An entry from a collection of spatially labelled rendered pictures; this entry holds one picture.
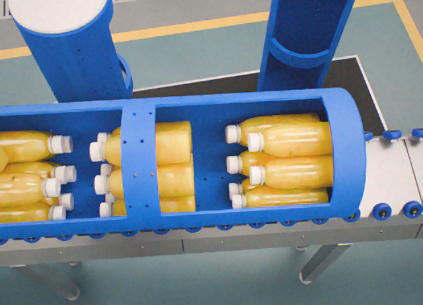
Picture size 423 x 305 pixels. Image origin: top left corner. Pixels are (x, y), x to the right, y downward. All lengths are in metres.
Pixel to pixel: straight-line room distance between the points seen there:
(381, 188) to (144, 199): 0.62
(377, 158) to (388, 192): 0.09
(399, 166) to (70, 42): 0.95
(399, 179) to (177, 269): 1.11
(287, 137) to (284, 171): 0.07
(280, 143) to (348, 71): 1.48
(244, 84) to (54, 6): 1.12
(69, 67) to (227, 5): 1.48
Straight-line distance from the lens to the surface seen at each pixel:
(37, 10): 1.42
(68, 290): 1.96
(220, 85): 2.26
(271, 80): 2.28
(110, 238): 1.16
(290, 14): 2.02
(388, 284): 2.19
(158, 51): 2.58
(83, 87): 1.56
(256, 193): 1.00
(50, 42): 1.39
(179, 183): 0.95
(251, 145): 0.96
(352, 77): 2.39
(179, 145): 0.93
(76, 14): 1.38
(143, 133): 0.90
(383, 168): 1.28
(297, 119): 1.03
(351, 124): 0.94
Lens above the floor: 2.02
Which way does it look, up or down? 63 degrees down
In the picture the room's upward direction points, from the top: 1 degrees clockwise
